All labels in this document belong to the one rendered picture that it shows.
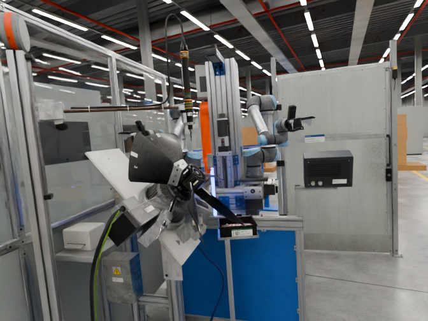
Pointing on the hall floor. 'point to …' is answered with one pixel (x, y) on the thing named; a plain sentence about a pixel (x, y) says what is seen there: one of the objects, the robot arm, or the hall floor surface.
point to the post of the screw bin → (230, 279)
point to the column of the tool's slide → (34, 188)
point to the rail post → (301, 275)
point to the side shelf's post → (104, 294)
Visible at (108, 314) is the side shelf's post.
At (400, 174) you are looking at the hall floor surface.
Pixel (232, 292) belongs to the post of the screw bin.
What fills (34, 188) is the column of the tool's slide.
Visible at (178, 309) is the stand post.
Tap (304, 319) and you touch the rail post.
